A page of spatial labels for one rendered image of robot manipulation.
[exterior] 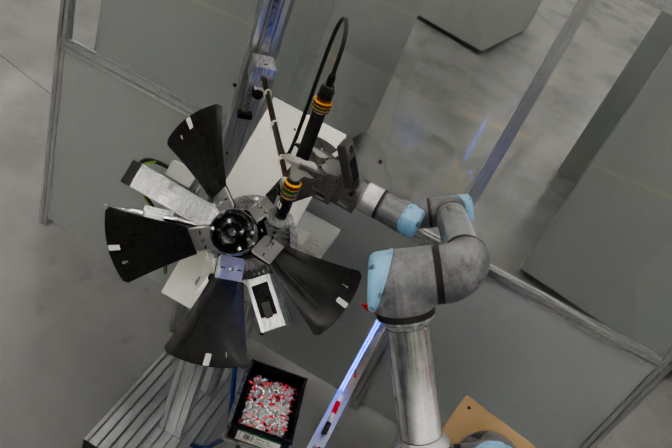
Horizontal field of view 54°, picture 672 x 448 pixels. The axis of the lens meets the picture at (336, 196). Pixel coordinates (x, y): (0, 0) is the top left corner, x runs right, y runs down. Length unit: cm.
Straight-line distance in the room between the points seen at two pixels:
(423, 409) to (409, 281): 27
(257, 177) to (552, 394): 142
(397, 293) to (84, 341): 196
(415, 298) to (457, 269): 10
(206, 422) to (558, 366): 135
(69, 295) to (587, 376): 216
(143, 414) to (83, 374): 33
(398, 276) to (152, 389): 171
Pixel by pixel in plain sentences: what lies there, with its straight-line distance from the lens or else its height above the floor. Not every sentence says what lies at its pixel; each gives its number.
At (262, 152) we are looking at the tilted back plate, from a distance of 205.
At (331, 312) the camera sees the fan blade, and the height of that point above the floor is 115.
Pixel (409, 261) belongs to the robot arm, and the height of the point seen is 160.
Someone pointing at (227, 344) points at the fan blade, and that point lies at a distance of 182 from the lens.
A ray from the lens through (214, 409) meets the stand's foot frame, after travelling 279.
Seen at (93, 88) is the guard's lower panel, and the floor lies 86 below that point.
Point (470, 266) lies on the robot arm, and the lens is 127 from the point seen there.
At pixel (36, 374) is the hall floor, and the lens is 290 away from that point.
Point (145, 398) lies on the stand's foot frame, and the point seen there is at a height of 8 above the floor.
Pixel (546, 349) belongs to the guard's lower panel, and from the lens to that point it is 260.
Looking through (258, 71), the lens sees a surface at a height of 140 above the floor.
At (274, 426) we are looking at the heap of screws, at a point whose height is 85.
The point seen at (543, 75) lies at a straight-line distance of 212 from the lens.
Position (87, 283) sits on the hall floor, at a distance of 322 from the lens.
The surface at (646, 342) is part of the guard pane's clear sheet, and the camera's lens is 256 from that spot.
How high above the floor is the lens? 234
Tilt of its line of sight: 34 degrees down
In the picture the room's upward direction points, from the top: 23 degrees clockwise
